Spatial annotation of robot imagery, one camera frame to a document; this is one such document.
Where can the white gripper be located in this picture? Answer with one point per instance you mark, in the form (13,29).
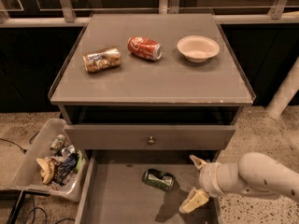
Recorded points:
(206,176)

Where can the green soda can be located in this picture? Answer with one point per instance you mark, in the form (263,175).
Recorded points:
(158,179)

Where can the dark snack packet in bin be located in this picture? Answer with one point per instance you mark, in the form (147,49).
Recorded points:
(63,167)

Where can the metal window railing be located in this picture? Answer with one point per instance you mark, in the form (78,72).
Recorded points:
(45,13)

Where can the yellow crumpled bag in bin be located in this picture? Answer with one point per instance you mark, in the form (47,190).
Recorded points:
(47,169)

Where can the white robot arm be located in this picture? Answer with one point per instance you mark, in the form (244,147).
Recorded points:
(254,175)

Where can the grey open middle drawer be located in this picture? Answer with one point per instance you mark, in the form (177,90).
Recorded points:
(114,191)

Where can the red cola can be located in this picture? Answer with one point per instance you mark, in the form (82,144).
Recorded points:
(145,48)

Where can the grey top drawer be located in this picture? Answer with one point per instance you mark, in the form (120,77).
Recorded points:
(135,137)

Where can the grey cabinet counter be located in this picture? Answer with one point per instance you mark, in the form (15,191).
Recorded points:
(170,81)

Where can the can in plastic bin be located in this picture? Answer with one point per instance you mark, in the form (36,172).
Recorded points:
(58,143)

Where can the gold patterned can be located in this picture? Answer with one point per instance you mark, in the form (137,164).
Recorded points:
(102,59)

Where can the round metal drawer knob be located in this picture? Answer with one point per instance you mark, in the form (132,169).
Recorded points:
(151,141)

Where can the white paper bowl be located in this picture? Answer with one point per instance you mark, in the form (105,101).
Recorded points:
(198,49)

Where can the clear plastic bin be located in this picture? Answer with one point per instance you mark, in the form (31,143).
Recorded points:
(28,177)

